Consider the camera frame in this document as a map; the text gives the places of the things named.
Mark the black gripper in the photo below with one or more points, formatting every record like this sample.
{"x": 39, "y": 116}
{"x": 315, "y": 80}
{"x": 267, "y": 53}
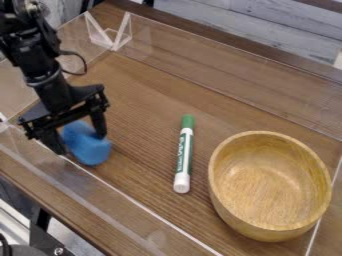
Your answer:
{"x": 40, "y": 121}

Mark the blue block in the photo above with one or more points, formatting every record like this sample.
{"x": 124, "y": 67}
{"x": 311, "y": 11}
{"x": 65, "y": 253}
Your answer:
{"x": 90, "y": 149}

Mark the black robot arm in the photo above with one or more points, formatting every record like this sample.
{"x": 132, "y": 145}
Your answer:
{"x": 31, "y": 46}

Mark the brown wooden bowl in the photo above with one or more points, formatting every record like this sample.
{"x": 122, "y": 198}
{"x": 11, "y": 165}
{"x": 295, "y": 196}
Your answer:
{"x": 269, "y": 185}

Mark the black equipment under table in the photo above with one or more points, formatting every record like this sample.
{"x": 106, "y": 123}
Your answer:
{"x": 23, "y": 239}

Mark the green white marker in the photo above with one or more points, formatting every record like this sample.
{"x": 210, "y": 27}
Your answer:
{"x": 184, "y": 155}

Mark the clear acrylic front wall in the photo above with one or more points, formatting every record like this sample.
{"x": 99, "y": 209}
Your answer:
{"x": 112, "y": 221}

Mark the clear acrylic corner bracket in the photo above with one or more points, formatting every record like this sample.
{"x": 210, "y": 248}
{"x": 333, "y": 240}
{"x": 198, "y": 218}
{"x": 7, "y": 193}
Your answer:
{"x": 110, "y": 38}

